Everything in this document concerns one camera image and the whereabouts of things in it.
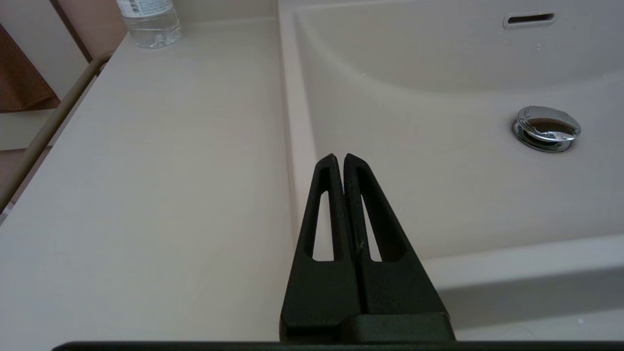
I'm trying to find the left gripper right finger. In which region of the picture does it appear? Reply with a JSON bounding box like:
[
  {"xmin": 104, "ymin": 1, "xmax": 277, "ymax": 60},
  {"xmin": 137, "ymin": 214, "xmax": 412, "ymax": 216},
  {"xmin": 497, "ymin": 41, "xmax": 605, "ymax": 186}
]
[{"xmin": 344, "ymin": 154, "xmax": 447, "ymax": 315}]

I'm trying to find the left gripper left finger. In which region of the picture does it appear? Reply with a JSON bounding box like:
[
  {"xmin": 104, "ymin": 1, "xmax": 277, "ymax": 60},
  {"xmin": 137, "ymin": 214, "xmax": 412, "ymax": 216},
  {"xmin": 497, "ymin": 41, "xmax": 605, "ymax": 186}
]
[{"xmin": 280, "ymin": 154, "xmax": 362, "ymax": 342}]

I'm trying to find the beige wash basin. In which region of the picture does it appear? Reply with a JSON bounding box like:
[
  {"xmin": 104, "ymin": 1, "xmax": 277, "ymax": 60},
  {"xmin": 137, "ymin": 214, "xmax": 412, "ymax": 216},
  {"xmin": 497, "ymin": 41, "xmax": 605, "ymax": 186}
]
[{"xmin": 277, "ymin": 0, "xmax": 624, "ymax": 334}]

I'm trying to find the chrome drain stopper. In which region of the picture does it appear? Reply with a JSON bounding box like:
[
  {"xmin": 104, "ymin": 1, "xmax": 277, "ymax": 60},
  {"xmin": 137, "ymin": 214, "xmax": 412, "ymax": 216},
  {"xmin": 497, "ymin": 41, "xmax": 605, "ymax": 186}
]
[{"xmin": 512, "ymin": 106, "xmax": 582, "ymax": 153}]

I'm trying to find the chrome overflow slot cover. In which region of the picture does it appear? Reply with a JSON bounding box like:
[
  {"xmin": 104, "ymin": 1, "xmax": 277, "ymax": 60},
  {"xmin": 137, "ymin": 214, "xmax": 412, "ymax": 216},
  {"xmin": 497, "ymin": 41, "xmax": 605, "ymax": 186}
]
[{"xmin": 503, "ymin": 12, "xmax": 556, "ymax": 29}]

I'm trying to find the clear plastic water bottle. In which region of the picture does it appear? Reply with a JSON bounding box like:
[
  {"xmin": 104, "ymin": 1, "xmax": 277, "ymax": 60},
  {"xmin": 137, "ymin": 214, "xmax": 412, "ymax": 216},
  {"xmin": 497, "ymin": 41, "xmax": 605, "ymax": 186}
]
[{"xmin": 116, "ymin": 0, "xmax": 182, "ymax": 49}]

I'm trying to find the brown hanging cloth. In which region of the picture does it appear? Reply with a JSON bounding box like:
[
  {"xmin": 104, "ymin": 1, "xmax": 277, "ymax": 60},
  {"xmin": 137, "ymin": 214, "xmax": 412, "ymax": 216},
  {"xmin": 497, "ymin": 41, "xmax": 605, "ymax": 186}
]
[{"xmin": 0, "ymin": 24, "xmax": 61, "ymax": 113}]

